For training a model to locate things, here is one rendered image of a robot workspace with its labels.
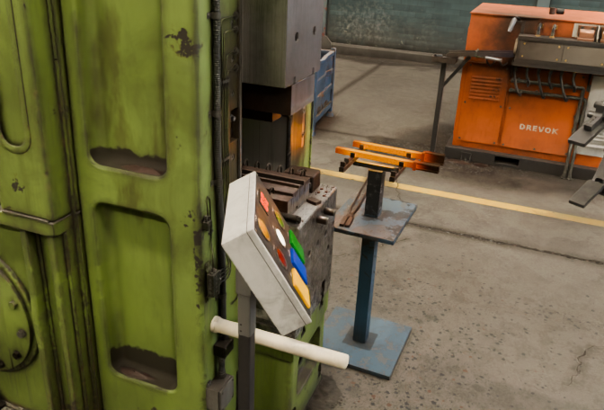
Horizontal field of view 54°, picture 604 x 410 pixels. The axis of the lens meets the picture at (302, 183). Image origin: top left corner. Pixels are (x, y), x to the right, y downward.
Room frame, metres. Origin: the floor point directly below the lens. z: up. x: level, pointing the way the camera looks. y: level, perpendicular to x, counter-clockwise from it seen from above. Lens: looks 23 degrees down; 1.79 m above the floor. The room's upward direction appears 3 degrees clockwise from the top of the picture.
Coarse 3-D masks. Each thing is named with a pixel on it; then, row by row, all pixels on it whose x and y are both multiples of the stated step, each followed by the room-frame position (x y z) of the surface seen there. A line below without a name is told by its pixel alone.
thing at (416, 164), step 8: (336, 152) 2.40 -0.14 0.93; (344, 152) 2.39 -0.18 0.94; (352, 152) 2.37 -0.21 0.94; (360, 152) 2.36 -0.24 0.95; (368, 152) 2.37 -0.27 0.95; (376, 160) 2.33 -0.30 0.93; (384, 160) 2.31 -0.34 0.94; (392, 160) 2.30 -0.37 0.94; (400, 160) 2.29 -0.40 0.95; (408, 160) 2.29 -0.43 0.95; (416, 160) 2.28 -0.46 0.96; (416, 168) 2.25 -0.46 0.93; (424, 168) 2.25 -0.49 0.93; (432, 168) 2.24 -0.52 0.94
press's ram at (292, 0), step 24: (264, 0) 1.74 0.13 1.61; (288, 0) 1.72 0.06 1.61; (312, 0) 1.90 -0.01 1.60; (264, 24) 1.74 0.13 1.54; (288, 24) 1.72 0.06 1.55; (312, 24) 1.91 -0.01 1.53; (264, 48) 1.74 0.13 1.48; (288, 48) 1.73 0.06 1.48; (312, 48) 1.92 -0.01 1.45; (264, 72) 1.74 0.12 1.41; (288, 72) 1.73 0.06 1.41; (312, 72) 1.94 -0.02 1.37
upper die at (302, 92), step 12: (252, 84) 1.81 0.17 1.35; (300, 84) 1.83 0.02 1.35; (312, 84) 1.93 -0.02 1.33; (252, 96) 1.81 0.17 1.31; (264, 96) 1.80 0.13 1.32; (276, 96) 1.78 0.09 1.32; (288, 96) 1.77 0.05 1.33; (300, 96) 1.84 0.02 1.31; (312, 96) 1.94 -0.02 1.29; (252, 108) 1.81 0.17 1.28; (264, 108) 1.80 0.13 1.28; (276, 108) 1.78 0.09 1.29; (288, 108) 1.77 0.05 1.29; (300, 108) 1.84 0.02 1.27
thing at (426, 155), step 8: (368, 144) 2.47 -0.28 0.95; (376, 144) 2.48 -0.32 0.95; (392, 152) 2.42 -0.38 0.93; (400, 152) 2.41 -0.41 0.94; (408, 152) 2.39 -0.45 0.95; (416, 152) 2.39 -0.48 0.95; (424, 152) 2.38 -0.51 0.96; (432, 152) 2.37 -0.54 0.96; (424, 160) 2.37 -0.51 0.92; (432, 160) 2.36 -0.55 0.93; (440, 160) 2.34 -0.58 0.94
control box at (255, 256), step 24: (240, 192) 1.37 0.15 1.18; (264, 192) 1.43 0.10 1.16; (240, 216) 1.23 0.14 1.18; (264, 216) 1.29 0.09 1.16; (240, 240) 1.13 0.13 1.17; (264, 240) 1.17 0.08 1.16; (288, 240) 1.38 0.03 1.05; (240, 264) 1.13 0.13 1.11; (264, 264) 1.14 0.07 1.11; (288, 264) 1.24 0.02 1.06; (264, 288) 1.14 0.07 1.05; (288, 288) 1.14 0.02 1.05; (288, 312) 1.14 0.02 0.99
